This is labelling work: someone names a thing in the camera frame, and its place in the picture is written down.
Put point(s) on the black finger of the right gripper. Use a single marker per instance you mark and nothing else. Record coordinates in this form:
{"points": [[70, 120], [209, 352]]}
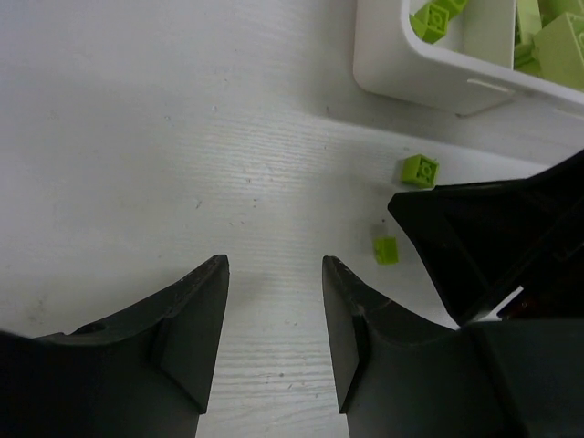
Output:
{"points": [[482, 241]]}

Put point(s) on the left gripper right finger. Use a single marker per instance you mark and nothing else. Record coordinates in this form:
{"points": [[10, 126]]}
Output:
{"points": [[400, 375]]}

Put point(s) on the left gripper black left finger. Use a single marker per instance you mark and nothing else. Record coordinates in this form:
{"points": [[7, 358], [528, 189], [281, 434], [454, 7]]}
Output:
{"points": [[144, 371]]}

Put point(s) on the green 2x2 lego plate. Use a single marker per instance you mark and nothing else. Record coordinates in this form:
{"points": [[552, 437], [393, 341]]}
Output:
{"points": [[549, 41]]}

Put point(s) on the white divided container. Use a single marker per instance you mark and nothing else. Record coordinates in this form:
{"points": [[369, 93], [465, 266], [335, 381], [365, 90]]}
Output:
{"points": [[469, 71]]}

